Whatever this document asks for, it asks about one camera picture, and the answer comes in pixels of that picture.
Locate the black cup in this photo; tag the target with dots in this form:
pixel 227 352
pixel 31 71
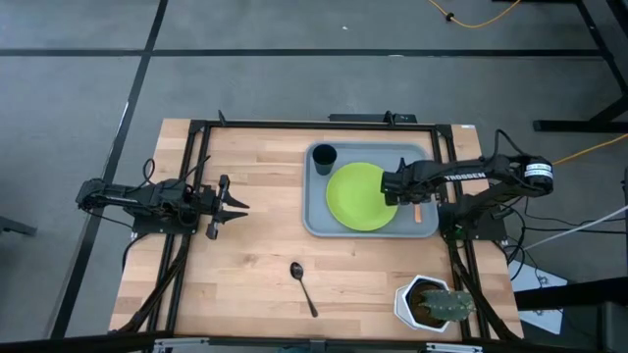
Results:
pixel 324 169

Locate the green cactus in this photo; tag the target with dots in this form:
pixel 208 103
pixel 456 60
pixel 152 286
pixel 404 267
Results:
pixel 446 305

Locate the silver metal bracket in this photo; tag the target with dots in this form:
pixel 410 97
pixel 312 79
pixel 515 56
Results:
pixel 454 348
pixel 181 344

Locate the black metal spoon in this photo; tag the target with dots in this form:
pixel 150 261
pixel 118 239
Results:
pixel 296 270

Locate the grey plastic tray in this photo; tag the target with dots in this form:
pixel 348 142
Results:
pixel 319 216

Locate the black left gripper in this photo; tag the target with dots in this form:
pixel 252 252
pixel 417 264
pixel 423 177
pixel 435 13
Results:
pixel 215 208

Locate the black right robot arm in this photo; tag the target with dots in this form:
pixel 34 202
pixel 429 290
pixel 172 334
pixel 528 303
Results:
pixel 466 176

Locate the grey chair leg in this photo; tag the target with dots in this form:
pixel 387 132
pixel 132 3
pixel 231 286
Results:
pixel 15 226

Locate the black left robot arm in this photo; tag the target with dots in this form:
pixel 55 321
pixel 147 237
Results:
pixel 147 197

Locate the black aluminium table frame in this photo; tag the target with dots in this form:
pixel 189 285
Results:
pixel 319 125

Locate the black steel table base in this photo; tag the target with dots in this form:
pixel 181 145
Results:
pixel 601 54

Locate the white hexagonal plant pot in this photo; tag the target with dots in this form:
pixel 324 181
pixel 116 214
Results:
pixel 403 304

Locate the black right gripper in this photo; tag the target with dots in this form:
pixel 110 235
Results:
pixel 402 186

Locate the lime green round plate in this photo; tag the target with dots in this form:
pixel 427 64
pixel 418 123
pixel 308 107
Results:
pixel 355 201

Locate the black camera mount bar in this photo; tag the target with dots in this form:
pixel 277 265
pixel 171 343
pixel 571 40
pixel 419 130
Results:
pixel 363 117

